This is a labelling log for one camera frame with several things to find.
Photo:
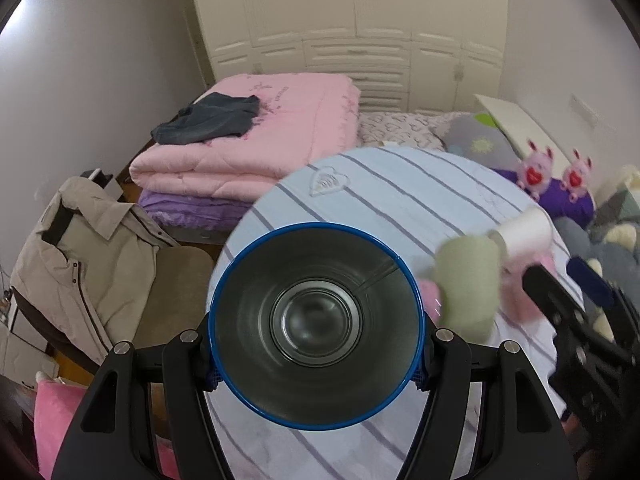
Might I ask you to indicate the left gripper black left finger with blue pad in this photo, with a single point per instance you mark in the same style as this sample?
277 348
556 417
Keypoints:
112 435

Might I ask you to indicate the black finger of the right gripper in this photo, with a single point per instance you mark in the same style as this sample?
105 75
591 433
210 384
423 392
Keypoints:
597 378

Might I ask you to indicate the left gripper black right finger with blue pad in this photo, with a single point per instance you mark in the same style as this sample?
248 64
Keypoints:
518 436

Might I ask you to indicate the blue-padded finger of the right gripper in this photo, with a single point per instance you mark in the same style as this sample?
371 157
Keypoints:
607 296

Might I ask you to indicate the blue black metal cup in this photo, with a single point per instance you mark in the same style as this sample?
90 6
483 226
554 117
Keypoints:
316 326

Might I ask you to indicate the pink plastic cup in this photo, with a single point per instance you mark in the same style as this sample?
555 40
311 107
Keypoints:
517 289

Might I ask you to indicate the white paper cup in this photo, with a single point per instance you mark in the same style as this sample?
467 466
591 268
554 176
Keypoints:
524 235

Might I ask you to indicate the pale green cup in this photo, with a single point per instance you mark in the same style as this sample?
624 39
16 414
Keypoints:
467 273

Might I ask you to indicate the grey dotted plush cushion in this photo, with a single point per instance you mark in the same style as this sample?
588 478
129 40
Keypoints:
610 251

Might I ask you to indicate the pink pillow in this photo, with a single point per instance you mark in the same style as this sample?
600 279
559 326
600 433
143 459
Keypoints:
55 407

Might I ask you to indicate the triangle pattern cushion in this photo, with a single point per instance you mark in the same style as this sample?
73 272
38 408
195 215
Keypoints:
617 213

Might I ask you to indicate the purple plush cushion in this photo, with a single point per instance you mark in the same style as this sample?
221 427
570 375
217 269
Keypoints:
555 202

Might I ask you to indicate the right pink pig plush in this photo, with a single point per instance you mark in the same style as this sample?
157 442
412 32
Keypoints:
576 177

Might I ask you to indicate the pink pig plush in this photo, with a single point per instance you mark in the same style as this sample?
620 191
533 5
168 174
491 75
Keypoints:
576 177
534 174

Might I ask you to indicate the left pink pig plush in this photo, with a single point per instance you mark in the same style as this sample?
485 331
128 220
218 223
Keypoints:
534 174

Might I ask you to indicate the white board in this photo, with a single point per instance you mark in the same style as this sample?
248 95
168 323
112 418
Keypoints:
519 128

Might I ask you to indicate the beige jacket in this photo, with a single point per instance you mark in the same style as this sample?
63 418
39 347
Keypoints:
88 266

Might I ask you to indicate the grey flower pillow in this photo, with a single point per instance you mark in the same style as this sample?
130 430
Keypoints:
477 137

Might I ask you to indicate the heart pattern bedsheet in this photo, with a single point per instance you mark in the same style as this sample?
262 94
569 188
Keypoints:
404 129

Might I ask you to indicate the purple folded blanket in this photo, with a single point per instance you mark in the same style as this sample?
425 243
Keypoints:
193 212

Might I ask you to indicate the white wardrobe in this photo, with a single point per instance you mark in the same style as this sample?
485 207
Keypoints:
423 56

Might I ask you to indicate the pink folded quilt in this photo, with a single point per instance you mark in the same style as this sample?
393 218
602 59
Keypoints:
303 117

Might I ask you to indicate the dark grey garment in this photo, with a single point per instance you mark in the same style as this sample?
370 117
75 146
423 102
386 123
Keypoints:
214 116

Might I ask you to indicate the white wall socket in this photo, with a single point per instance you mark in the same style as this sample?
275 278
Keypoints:
584 111

